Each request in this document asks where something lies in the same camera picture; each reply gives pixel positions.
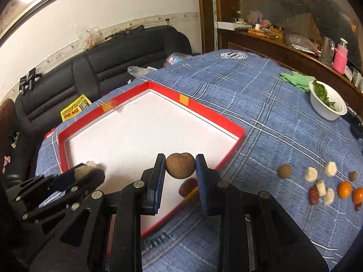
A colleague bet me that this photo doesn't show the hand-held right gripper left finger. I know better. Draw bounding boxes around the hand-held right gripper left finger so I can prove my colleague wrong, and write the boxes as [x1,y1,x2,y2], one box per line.
[30,153,166,272]

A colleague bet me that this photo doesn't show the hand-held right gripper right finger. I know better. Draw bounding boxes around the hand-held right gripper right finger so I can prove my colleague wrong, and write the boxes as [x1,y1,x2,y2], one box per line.
[195,153,331,272]

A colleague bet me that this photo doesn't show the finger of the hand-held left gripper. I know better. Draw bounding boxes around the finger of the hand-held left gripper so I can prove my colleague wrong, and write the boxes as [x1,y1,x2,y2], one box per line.
[6,163,88,204]
[21,168,106,227]

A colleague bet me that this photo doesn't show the red tray with white inside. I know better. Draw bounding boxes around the red tray with white inside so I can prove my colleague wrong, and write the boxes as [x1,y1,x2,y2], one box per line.
[58,81,247,238]

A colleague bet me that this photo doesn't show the yellow flyer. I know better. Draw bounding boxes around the yellow flyer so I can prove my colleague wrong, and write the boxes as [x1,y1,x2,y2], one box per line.
[60,94,93,122]

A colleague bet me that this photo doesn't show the blue plaid tablecloth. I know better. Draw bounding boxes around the blue plaid tablecloth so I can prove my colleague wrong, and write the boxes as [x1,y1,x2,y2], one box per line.
[35,49,363,272]

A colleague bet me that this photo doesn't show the black clips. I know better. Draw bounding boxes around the black clips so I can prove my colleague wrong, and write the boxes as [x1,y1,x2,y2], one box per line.
[18,68,42,95]

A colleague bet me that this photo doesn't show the clear plastic bag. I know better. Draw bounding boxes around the clear plastic bag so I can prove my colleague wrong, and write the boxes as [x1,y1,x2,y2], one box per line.
[127,66,158,78]
[286,33,318,54]
[75,25,104,50]

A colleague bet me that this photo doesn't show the black sofa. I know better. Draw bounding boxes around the black sofa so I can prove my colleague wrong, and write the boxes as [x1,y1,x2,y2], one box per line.
[0,25,200,193]

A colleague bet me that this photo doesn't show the colourful snack packet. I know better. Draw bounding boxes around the colourful snack packet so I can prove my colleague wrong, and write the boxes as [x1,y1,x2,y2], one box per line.
[166,52,193,66]

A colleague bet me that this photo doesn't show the white bowl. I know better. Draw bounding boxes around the white bowl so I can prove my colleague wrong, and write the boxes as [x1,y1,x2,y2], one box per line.
[309,80,348,121]

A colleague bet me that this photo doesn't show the green cloth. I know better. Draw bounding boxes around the green cloth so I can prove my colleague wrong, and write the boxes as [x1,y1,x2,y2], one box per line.
[279,71,316,92]

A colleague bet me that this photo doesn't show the wooden cabinet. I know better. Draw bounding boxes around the wooden cabinet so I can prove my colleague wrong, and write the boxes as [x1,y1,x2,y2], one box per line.
[196,0,363,119]

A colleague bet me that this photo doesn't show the green leaves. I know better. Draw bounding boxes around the green leaves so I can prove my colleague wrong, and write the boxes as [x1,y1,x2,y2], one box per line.
[312,81,338,111]

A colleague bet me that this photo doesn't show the white flat box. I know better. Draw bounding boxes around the white flat box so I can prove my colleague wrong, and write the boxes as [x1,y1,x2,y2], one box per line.
[217,21,250,32]

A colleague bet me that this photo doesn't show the black power strip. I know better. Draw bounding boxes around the black power strip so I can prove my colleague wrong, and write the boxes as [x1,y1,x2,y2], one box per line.
[347,106,363,141]

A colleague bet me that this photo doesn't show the clear glass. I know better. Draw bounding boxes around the clear glass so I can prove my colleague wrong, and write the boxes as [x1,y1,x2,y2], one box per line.
[320,37,336,66]

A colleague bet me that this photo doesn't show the pink sleeved bottle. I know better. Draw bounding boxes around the pink sleeved bottle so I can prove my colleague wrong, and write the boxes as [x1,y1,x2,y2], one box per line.
[332,38,349,75]

